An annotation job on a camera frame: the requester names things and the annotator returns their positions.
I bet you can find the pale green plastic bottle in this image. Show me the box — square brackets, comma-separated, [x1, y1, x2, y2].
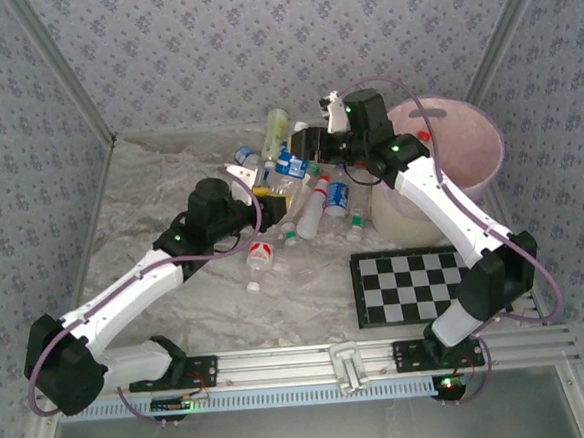
[257, 107, 293, 163]

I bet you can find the blue label blue cap bottle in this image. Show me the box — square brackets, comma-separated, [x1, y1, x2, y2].
[265, 145, 313, 209]

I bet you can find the white bottle red cap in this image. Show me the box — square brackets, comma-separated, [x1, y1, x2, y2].
[292, 174, 335, 242]

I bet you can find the small blue white label bottle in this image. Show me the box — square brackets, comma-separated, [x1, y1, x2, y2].
[233, 144, 262, 172]

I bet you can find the clear bottle red white label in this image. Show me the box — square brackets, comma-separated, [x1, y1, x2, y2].
[243, 239, 280, 293]

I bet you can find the white waste bin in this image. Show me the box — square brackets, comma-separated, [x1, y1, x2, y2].
[361, 91, 513, 250]

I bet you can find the purple plastic bin liner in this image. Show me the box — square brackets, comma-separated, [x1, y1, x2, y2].
[361, 91, 510, 210]

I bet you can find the black white checkerboard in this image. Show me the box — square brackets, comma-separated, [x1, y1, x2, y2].
[348, 244, 474, 331]

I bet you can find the left circuit board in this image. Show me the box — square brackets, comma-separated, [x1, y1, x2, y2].
[150, 394, 195, 416]

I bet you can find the circuit board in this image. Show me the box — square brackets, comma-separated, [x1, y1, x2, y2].
[150, 394, 195, 416]
[430, 372, 470, 402]

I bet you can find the right circuit board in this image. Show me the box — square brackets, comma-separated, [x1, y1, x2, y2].
[430, 372, 470, 402]

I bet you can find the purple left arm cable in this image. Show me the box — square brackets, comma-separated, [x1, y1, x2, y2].
[12, 169, 280, 437]

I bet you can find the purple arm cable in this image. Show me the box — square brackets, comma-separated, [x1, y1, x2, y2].
[12, 169, 280, 437]
[336, 63, 571, 414]

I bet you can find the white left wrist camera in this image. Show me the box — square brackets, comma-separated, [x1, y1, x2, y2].
[223, 161, 268, 206]

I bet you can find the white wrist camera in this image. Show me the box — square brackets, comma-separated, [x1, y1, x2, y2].
[223, 161, 268, 206]
[316, 89, 353, 136]

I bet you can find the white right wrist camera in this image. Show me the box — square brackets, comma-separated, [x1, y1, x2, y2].
[316, 89, 353, 136]

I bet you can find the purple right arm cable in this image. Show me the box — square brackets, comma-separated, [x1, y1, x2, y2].
[336, 63, 571, 414]

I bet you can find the aluminium front rail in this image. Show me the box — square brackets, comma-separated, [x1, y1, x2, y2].
[33, 323, 582, 401]

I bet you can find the aluminium frame post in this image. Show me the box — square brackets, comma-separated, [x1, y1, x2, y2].
[456, 0, 563, 103]
[3, 0, 117, 152]

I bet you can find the white rail clamp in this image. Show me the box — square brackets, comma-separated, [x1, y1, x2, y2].
[327, 340, 371, 396]

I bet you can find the slotted cable duct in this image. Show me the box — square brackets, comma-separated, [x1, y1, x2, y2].
[58, 374, 439, 423]

